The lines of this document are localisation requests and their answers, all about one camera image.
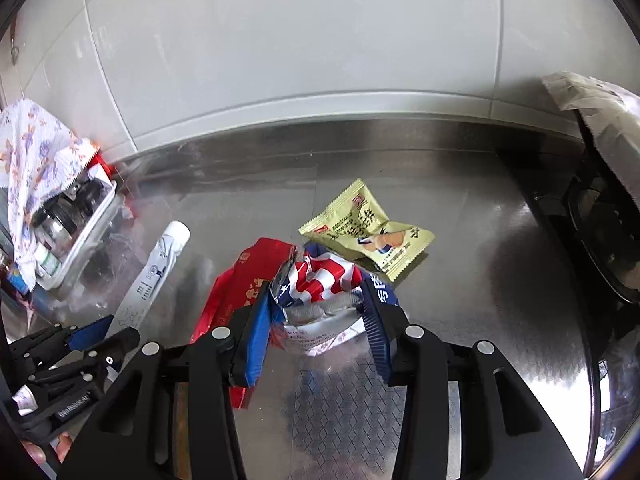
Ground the red foil snack wrapper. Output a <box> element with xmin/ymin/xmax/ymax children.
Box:
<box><xmin>190</xmin><ymin>237</ymin><xmax>295</xmax><ymax>410</ymax></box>

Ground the red white blue wrapper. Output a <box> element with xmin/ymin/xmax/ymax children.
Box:
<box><xmin>267</xmin><ymin>242</ymin><xmax>402</xmax><ymax>359</ymax></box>

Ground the white toothpaste tube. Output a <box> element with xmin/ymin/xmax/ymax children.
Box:
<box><xmin>17</xmin><ymin>221</ymin><xmax>191</xmax><ymax>391</ymax></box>

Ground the yellow-green biscuit packet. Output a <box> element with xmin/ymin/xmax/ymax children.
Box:
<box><xmin>298</xmin><ymin>179</ymin><xmax>435</xmax><ymax>282</ymax></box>

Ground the person left hand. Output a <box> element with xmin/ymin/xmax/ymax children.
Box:
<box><xmin>21</xmin><ymin>432</ymin><xmax>73</xmax><ymax>465</ymax></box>

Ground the white medicine bottle green label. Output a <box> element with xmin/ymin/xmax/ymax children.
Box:
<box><xmin>35</xmin><ymin>244</ymin><xmax>61</xmax><ymax>278</ymax></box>

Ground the small blue bottle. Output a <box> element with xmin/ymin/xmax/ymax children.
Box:
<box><xmin>6</xmin><ymin>266</ymin><xmax>30</xmax><ymax>297</ymax></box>

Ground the white plastic rack tray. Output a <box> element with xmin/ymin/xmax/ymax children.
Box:
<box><xmin>37</xmin><ymin>162</ymin><xmax>122</xmax><ymax>292</ymax></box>

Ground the glass jar black lid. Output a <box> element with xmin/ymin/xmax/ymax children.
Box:
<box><xmin>32</xmin><ymin>194</ymin><xmax>80</xmax><ymax>259</ymax></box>

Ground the floral white cloth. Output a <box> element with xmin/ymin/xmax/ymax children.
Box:
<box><xmin>1</xmin><ymin>98</ymin><xmax>99</xmax><ymax>289</ymax></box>

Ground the black gas stove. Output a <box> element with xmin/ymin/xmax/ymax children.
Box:
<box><xmin>501</xmin><ymin>115</ymin><xmax>639</xmax><ymax>347</ymax></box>

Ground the beige cloth on stove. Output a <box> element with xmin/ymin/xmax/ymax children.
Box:
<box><xmin>542</xmin><ymin>72</ymin><xmax>640</xmax><ymax>204</ymax></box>

